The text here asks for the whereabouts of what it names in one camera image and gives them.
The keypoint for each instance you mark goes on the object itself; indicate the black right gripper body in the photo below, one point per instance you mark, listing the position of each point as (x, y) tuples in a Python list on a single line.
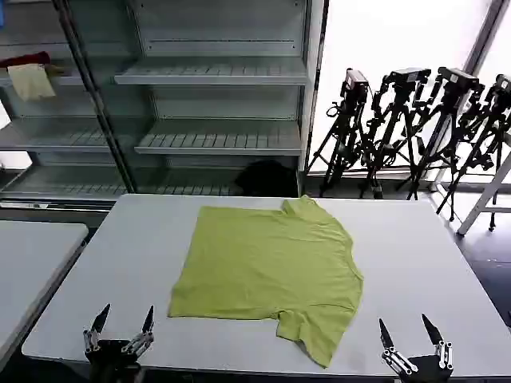
[(429, 370)]

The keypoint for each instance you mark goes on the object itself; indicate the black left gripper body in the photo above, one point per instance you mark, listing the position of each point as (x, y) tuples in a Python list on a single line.
[(116, 357)]

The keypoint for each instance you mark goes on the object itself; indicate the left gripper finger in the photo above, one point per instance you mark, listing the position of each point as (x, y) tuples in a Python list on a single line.
[(147, 323), (101, 319)]

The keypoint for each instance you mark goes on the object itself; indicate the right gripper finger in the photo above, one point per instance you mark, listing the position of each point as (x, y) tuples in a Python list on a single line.
[(432, 329), (386, 337)]

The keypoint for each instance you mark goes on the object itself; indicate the green t-shirt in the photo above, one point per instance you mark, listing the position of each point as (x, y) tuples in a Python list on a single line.
[(271, 271)]

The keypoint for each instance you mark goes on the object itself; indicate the white side table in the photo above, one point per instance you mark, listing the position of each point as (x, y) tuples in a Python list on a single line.
[(32, 263)]

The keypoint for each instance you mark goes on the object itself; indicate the glass door shelf cabinet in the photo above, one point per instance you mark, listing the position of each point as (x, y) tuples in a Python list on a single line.
[(60, 139)]

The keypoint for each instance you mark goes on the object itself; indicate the black bundle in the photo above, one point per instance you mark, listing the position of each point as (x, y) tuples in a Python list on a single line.
[(265, 177)]

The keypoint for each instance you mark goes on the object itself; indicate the grey metal shelf unit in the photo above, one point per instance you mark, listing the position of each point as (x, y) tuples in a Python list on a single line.
[(223, 99)]

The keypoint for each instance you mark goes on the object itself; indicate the beige cloth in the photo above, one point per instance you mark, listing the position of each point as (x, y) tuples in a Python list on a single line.
[(32, 81)]

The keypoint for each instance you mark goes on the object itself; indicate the red cloth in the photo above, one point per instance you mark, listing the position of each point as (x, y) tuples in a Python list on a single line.
[(28, 59)]

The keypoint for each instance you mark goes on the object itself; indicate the white metal frame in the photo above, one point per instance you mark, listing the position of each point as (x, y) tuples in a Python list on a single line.
[(485, 195)]

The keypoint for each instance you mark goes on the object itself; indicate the black tripod with camera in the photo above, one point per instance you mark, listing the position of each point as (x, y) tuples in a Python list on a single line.
[(449, 107), (351, 115), (489, 135), (395, 115)]

